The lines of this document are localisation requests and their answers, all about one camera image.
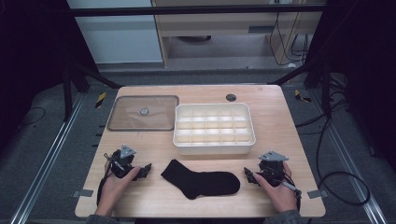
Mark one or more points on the round black table grommet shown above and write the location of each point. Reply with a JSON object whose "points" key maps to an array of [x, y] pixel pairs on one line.
{"points": [[231, 97]]}

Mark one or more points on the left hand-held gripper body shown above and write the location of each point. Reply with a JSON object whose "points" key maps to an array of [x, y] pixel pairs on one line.
{"points": [[124, 160]]}

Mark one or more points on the aluminium floor rail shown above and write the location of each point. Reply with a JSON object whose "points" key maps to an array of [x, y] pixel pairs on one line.
{"points": [[46, 165], [351, 165]]}

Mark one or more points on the person's left hand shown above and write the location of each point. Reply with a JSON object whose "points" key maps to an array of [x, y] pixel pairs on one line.
{"points": [[113, 191]]}

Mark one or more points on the grey metal table bracket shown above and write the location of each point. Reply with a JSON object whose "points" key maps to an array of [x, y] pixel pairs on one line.
{"points": [[318, 193], [82, 193]]}

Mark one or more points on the yellow black tape strip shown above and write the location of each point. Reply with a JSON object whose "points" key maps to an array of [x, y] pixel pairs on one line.
{"points": [[300, 96], [100, 100]]}

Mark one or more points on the white divided storage box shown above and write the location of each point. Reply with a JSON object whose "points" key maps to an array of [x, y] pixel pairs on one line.
{"points": [[214, 146]]}

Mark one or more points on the person's right hand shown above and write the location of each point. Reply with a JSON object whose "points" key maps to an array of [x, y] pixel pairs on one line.
{"points": [[281, 196]]}

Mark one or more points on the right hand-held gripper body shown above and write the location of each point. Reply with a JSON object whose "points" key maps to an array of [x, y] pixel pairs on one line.
{"points": [[272, 169]]}

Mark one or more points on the black horizontal frame bar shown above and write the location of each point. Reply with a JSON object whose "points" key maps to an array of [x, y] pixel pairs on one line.
{"points": [[186, 10]]}

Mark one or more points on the black curtain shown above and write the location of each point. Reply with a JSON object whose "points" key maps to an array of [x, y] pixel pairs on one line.
{"points": [[367, 62], [31, 62]]}

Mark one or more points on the clear plastic box lid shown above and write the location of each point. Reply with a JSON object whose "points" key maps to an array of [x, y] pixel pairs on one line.
{"points": [[140, 119]]}

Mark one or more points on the white cabinet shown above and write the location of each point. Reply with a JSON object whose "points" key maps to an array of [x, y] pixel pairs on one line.
{"points": [[118, 40]]}

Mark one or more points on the black metal stand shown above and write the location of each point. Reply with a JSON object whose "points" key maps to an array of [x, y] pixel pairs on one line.
{"points": [[67, 93], [326, 93]]}

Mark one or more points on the wooden desk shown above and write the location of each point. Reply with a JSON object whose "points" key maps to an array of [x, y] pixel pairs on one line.
{"points": [[218, 23]]}

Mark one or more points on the black sock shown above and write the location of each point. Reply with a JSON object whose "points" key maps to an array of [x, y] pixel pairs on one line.
{"points": [[202, 183]]}

